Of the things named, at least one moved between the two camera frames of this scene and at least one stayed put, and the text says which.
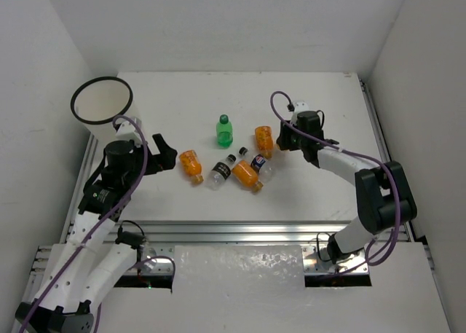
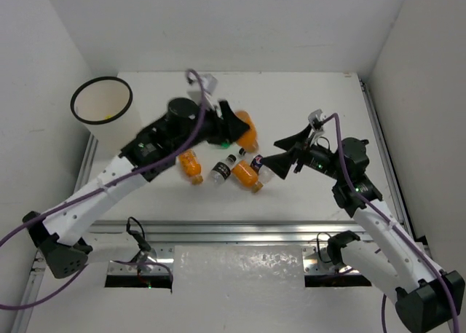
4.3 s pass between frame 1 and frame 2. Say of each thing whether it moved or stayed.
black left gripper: moved
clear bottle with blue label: stayed
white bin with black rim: stayed
